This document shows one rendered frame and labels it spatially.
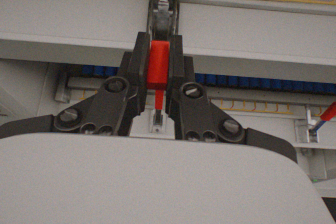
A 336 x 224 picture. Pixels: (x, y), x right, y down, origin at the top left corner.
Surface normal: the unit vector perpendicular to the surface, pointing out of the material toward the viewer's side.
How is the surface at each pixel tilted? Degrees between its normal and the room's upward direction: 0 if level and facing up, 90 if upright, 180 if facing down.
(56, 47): 111
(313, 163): 90
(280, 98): 21
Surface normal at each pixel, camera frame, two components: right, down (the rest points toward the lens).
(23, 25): 0.05, -0.22
